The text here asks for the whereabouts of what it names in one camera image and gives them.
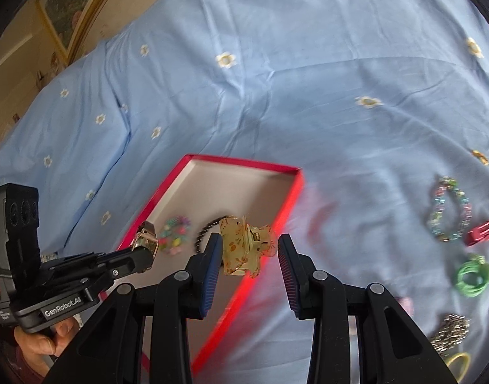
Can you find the framed landscape painting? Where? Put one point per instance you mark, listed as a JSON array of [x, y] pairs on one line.
[[68, 0]]

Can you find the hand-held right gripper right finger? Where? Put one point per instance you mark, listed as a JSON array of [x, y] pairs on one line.
[[286, 272]]

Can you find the person's left hand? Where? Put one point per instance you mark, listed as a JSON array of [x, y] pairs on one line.
[[38, 344]]

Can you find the red cardboard box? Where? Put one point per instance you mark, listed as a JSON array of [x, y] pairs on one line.
[[228, 192]]

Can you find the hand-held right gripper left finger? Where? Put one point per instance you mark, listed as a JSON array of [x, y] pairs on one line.
[[210, 272]]

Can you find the red hair clip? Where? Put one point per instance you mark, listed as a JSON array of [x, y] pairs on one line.
[[480, 232]]

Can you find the yellow speckled hair claw clip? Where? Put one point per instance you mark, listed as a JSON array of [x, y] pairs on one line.
[[238, 248]]

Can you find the gold watch with green dial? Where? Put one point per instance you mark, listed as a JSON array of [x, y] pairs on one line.
[[144, 238]]

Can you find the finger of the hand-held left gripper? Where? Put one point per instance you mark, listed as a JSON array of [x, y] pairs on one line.
[[138, 260]]

